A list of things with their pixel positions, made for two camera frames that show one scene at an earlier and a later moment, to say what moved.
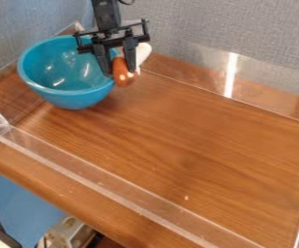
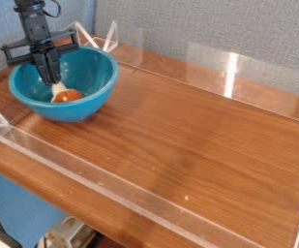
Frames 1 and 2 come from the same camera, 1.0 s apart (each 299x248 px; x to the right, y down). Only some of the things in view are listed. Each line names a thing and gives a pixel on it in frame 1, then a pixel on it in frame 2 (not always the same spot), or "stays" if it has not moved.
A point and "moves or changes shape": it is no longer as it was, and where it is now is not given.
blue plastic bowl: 66,78 moves or changes shape
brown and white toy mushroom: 122,76 to 63,94
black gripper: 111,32 to 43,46
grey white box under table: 70,232 stays
